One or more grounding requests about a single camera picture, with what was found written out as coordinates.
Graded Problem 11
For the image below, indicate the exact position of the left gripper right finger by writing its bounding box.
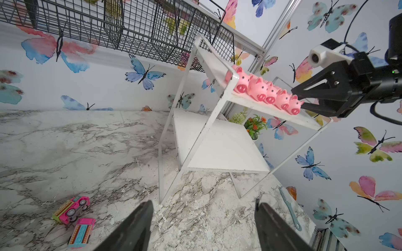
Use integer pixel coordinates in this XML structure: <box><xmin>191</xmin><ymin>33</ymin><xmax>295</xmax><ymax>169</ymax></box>
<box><xmin>254</xmin><ymin>199</ymin><xmax>312</xmax><ymax>251</ymax></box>

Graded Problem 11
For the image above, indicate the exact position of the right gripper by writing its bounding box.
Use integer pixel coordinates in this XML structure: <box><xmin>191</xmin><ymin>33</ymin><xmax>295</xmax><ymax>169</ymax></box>
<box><xmin>291</xmin><ymin>52</ymin><xmax>374</xmax><ymax>118</ymax></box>

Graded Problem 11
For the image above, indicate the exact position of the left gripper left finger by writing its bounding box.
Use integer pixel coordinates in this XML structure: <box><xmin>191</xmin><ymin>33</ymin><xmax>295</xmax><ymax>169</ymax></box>
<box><xmin>95</xmin><ymin>200</ymin><xmax>153</xmax><ymax>251</ymax></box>

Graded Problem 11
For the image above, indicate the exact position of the pink pig toy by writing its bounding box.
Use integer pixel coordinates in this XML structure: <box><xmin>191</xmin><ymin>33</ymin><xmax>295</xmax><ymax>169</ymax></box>
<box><xmin>247</xmin><ymin>76</ymin><xmax>269</xmax><ymax>101</ymax></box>
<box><xmin>274</xmin><ymin>90</ymin><xmax>292</xmax><ymax>110</ymax></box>
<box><xmin>286</xmin><ymin>95</ymin><xmax>304</xmax><ymax>115</ymax></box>
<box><xmin>264</xmin><ymin>82</ymin><xmax>282</xmax><ymax>104</ymax></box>
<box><xmin>232</xmin><ymin>65</ymin><xmax>251</xmax><ymax>94</ymax></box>

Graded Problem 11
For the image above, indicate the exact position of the pink teal toy bus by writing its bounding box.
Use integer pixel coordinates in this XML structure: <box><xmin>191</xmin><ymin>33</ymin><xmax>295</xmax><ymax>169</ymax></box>
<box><xmin>68</xmin><ymin>218</ymin><xmax>96</xmax><ymax>248</ymax></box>

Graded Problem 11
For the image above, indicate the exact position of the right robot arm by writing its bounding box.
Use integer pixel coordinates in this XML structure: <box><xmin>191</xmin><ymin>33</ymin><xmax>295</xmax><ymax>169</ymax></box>
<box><xmin>291</xmin><ymin>15</ymin><xmax>402</xmax><ymax>125</ymax></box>

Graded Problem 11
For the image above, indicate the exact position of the teal plastic comb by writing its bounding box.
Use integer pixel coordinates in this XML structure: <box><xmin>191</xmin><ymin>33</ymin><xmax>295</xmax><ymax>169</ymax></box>
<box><xmin>279</xmin><ymin>187</ymin><xmax>302</xmax><ymax>232</ymax></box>

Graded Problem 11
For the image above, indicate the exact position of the pink toy car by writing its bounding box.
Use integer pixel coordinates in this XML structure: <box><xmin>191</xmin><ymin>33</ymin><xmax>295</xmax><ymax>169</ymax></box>
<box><xmin>51</xmin><ymin>196</ymin><xmax>90</xmax><ymax>225</ymax></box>

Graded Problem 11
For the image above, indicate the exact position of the potted plant with flowers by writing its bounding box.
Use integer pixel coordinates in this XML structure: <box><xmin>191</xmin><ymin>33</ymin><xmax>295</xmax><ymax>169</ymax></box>
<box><xmin>229</xmin><ymin>107</ymin><xmax>268</xmax><ymax>141</ymax></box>

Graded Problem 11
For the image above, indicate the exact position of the white two-tier shelf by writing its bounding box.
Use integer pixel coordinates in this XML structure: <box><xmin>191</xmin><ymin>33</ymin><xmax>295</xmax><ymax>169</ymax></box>
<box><xmin>158</xmin><ymin>33</ymin><xmax>328</xmax><ymax>205</ymax></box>

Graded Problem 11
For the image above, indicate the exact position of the black wire wall basket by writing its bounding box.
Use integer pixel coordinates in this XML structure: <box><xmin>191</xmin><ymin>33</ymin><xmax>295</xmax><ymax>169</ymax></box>
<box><xmin>1</xmin><ymin>1</ymin><xmax>234</xmax><ymax>73</ymax></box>

